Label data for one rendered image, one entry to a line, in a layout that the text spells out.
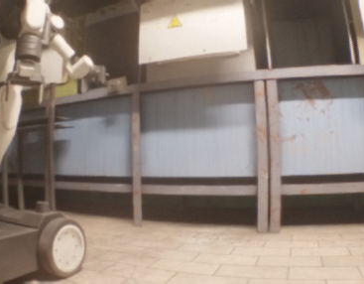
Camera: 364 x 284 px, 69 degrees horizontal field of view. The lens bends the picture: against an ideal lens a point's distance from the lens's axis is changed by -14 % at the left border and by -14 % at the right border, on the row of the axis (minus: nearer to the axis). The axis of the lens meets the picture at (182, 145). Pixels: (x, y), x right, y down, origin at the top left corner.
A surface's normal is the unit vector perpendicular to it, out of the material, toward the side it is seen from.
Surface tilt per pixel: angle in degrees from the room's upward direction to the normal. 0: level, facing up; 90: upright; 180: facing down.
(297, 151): 90
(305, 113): 90
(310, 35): 90
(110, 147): 90
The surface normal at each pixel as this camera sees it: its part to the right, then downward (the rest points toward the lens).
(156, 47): -0.36, -0.04
